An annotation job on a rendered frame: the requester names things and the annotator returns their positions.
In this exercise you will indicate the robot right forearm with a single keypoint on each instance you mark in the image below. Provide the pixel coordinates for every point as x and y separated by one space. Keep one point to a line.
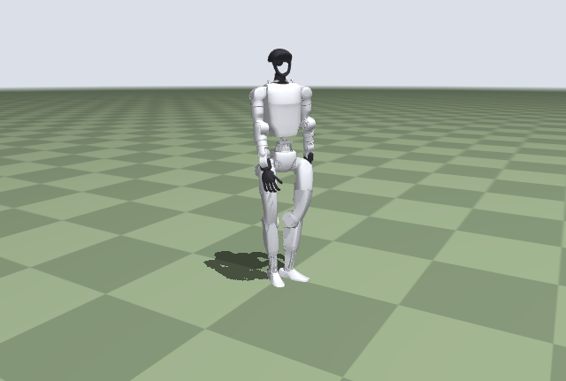
262 146

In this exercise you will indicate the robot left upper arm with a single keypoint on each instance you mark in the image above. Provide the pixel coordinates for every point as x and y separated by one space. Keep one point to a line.
308 123

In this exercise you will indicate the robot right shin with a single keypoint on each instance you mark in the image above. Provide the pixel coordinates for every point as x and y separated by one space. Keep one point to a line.
271 243

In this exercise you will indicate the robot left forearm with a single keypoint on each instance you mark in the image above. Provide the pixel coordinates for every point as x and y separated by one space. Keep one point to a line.
308 142

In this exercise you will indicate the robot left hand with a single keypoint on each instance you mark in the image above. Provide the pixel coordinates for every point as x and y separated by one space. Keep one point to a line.
310 157

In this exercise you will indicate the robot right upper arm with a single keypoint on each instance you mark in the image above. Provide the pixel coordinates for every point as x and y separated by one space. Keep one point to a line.
256 97

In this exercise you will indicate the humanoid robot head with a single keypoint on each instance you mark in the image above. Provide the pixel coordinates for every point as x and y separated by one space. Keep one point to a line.
277 57

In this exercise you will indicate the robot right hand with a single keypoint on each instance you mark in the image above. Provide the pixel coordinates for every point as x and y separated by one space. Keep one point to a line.
268 177

